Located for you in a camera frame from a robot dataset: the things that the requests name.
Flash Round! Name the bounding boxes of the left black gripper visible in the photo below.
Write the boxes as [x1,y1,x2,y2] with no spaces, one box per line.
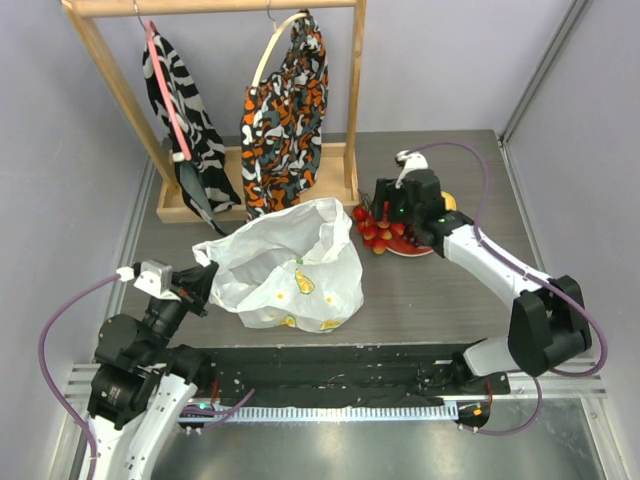
[140,260,219,365]

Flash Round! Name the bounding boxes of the red cherry bunch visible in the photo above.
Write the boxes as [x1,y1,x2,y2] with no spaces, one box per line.
[352,193,406,255]

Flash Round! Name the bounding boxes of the white plastic bag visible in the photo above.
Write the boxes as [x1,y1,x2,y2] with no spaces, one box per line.
[192,198,364,333]

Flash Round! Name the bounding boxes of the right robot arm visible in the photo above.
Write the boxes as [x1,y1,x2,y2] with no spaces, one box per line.
[372,169,592,395]

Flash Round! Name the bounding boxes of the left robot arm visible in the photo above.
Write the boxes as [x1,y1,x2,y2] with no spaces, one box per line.
[81,260,218,479]

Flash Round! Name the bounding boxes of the yellow pear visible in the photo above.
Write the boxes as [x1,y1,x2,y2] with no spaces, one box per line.
[441,191,457,211]

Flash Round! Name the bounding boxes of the red teal plate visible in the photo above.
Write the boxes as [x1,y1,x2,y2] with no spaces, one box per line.
[387,237,433,257]

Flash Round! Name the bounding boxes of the wooden clothes rack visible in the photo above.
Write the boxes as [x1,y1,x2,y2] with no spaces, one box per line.
[61,1,366,224]

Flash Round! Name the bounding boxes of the zebra print cloth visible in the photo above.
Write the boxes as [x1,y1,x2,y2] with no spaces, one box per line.
[142,23,241,235]

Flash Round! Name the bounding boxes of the pink clothes hanger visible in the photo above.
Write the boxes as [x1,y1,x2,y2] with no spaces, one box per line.
[132,0,192,162]

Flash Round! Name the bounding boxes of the orange camouflage cloth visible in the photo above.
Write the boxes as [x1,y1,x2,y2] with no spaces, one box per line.
[240,10,329,221]

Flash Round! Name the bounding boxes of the cream clothes hanger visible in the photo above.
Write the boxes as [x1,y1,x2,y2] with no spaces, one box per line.
[250,1,307,87]

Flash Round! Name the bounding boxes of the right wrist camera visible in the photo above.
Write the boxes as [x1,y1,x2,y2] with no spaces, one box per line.
[395,150,429,189]

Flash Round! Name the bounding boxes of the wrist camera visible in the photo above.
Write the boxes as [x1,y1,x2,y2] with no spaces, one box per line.
[116,260,177,300]
[395,150,429,189]

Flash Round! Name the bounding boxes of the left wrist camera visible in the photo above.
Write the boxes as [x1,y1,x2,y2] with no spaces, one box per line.
[116,260,177,300]

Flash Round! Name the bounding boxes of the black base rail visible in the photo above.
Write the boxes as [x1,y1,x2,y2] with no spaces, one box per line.
[196,344,511,408]

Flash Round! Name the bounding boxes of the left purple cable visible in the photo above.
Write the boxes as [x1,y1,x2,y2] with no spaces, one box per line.
[38,272,126,480]

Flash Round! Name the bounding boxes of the white cable duct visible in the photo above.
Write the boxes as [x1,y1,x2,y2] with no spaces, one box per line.
[180,403,459,422]

